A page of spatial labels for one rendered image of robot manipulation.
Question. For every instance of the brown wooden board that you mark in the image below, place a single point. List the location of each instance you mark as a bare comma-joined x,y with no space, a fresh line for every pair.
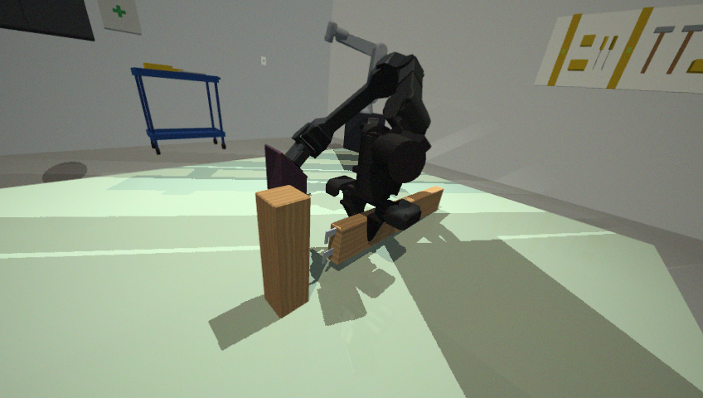
348,237

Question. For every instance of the wooden post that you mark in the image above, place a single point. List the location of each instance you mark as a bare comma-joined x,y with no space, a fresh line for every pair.
283,218

